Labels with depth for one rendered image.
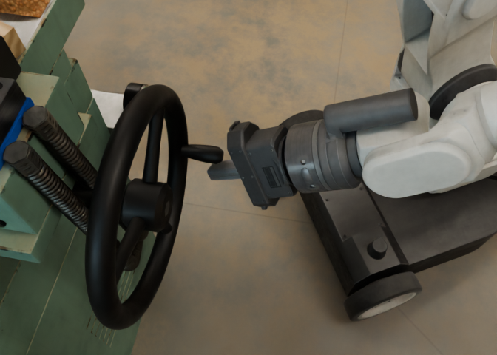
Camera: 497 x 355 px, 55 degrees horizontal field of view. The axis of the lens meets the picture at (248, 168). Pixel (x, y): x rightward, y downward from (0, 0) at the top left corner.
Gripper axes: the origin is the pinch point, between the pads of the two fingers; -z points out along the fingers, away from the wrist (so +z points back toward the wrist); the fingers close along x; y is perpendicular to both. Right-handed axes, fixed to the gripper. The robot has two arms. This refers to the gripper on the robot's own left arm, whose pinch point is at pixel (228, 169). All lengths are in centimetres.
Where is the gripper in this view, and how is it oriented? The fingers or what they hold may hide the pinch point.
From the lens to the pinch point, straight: 66.3
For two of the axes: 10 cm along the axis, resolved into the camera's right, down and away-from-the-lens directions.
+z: 8.5, -1.2, -5.1
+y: -3.7, 5.5, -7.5
